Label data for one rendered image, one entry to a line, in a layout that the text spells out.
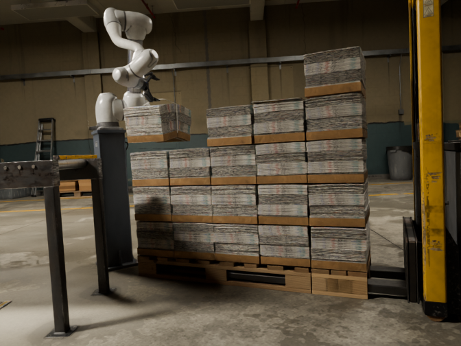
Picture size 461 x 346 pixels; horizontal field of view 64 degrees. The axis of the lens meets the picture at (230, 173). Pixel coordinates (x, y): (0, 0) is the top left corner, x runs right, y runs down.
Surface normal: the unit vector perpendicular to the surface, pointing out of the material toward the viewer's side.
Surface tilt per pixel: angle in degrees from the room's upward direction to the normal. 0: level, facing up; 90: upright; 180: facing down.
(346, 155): 90
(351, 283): 90
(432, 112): 90
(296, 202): 89
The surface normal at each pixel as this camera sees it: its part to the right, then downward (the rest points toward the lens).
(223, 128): -0.41, 0.07
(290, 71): -0.05, 0.06
